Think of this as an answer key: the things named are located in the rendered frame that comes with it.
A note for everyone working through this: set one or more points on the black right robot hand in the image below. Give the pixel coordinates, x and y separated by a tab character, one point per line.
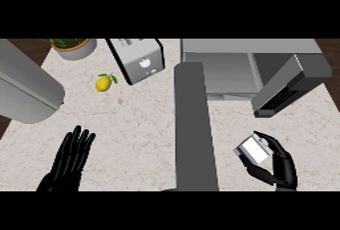
281	167

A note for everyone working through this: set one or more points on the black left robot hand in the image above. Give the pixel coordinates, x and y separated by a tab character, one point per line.
67	163

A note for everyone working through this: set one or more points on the white milk carton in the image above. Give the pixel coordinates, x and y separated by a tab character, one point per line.
253	149

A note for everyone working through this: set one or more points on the dark grey microwave door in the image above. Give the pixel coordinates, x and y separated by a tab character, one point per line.
194	128

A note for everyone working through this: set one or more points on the grey microwave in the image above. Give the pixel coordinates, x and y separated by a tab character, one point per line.
256	75

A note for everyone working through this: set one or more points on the large grey rounded appliance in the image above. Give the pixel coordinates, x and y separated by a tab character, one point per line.
27	86

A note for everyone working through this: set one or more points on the yellow lemon with leaves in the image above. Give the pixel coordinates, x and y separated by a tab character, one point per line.
104	83

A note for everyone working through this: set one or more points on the potted plant in grey pot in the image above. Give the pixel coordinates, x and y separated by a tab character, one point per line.
73	48

